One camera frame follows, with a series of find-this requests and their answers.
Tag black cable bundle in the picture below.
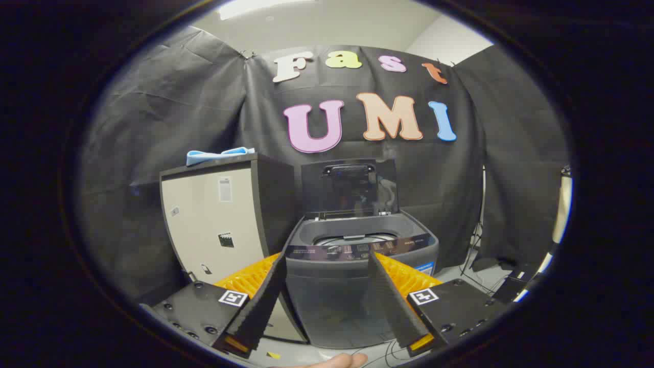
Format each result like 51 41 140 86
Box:
459 220 507 296

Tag thin black floor cable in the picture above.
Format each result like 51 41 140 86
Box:
353 338 412 366

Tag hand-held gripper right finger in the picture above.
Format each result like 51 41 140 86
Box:
368 250 506 358

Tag light blue cloth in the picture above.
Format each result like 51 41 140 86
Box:
185 147 256 167

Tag grey washing machine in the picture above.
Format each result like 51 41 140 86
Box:
284 209 440 350

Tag black floor box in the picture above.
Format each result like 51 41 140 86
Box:
490 263 537 305

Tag beige cabinet with dark frame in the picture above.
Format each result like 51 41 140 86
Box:
159 153 308 343

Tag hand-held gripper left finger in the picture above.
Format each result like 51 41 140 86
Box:
141 250 288 358

